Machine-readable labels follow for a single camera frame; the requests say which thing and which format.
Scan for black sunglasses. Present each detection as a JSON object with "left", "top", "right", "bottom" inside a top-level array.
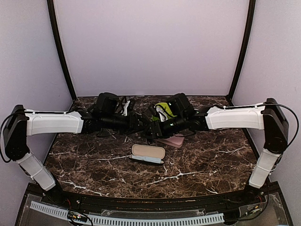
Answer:
[{"left": 139, "top": 127, "right": 155, "bottom": 145}]

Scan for pink glasses case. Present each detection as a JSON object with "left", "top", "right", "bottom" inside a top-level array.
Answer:
[{"left": 155, "top": 134, "right": 184, "bottom": 148}]

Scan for black glasses case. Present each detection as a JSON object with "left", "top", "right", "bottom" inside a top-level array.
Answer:
[{"left": 129, "top": 144, "right": 166, "bottom": 164}]

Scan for blue cleaning cloth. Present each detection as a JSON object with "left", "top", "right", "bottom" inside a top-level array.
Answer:
[{"left": 131, "top": 155, "right": 163, "bottom": 164}]

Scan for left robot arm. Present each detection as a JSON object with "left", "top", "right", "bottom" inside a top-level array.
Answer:
[{"left": 1, "top": 92, "right": 149, "bottom": 205}]

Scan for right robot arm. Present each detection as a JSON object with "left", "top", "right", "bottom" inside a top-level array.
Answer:
[{"left": 147, "top": 93, "right": 291, "bottom": 204}]

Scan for green bowl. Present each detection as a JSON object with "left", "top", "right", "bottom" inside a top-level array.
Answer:
[{"left": 155, "top": 102, "right": 174, "bottom": 118}]

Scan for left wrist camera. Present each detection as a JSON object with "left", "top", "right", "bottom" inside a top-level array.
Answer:
[{"left": 121, "top": 98, "right": 136, "bottom": 116}]

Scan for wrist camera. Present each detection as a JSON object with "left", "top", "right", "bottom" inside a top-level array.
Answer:
[
  {"left": 148, "top": 105, "right": 169, "bottom": 122},
  {"left": 121, "top": 98, "right": 136, "bottom": 116}
]

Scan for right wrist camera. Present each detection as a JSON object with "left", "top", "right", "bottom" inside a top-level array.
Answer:
[{"left": 148, "top": 105, "right": 169, "bottom": 122}]

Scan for black front rail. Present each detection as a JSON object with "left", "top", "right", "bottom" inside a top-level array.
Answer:
[{"left": 25, "top": 182, "right": 280, "bottom": 215}]

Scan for white slotted cable duct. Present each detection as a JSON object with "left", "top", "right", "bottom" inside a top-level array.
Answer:
[{"left": 30, "top": 201, "right": 225, "bottom": 226}]

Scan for left black frame post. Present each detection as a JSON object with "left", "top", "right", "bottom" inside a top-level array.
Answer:
[{"left": 47, "top": 0, "right": 77, "bottom": 101}]

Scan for black frame post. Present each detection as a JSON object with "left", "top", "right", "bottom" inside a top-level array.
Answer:
[
  {"left": 227, "top": 0, "right": 256, "bottom": 100},
  {"left": 47, "top": 0, "right": 77, "bottom": 101}
]

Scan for right black frame post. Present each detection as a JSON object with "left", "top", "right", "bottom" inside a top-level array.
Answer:
[{"left": 227, "top": 0, "right": 256, "bottom": 100}]

